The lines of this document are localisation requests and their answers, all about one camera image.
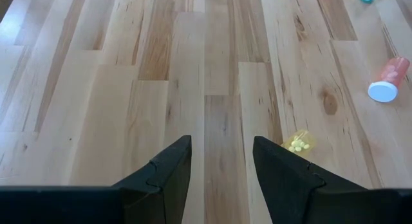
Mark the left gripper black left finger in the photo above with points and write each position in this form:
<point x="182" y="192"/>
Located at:
<point x="164" y="185"/>

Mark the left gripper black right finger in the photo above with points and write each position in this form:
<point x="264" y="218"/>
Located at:
<point x="289" y="192"/>

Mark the yellow pill bottle white cap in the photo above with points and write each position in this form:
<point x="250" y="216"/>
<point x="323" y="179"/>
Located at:
<point x="301" y="143"/>

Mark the pink pill bottle white cap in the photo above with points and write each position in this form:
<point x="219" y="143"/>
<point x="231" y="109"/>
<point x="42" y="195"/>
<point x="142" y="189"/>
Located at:
<point x="391" y="76"/>

